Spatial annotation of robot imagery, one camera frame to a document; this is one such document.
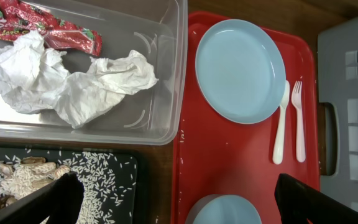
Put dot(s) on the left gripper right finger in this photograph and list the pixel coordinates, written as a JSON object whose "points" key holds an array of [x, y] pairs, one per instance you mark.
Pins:
{"points": [[300, 203]]}

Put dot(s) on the rice and nut leftovers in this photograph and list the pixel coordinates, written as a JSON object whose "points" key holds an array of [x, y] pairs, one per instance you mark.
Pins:
{"points": [[28, 175]]}

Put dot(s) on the light blue small bowl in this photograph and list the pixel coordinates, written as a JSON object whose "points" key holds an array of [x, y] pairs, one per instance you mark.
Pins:
{"points": [[223, 209]]}

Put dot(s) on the black plastic tray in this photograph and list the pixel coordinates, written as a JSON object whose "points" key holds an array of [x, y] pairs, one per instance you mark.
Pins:
{"points": [[109, 181]]}

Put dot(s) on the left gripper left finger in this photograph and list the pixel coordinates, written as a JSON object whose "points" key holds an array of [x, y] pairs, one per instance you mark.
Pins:
{"points": [[57, 202]]}

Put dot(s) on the white napkin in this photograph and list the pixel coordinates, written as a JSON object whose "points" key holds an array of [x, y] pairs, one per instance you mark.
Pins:
{"points": [[33, 78]]}

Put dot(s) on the white plastic spoon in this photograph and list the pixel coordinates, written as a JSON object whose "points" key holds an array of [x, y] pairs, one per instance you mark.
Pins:
{"points": [[278, 148]]}

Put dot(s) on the light blue plate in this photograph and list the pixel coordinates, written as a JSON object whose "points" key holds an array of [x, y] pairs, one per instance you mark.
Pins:
{"points": [[240, 71]]}

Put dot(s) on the red snack wrapper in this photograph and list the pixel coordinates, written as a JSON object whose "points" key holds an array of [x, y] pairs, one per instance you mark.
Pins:
{"points": [[18, 18]]}

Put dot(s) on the pink plastic fork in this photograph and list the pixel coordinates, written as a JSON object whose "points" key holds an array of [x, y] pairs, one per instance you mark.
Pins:
{"points": [[300, 139]]}

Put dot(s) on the grey dishwasher rack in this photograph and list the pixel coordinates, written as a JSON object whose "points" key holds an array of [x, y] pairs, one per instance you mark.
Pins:
{"points": [[338, 92]]}

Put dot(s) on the clear plastic bin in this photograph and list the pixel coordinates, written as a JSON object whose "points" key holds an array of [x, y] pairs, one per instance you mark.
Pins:
{"points": [[155, 28]]}

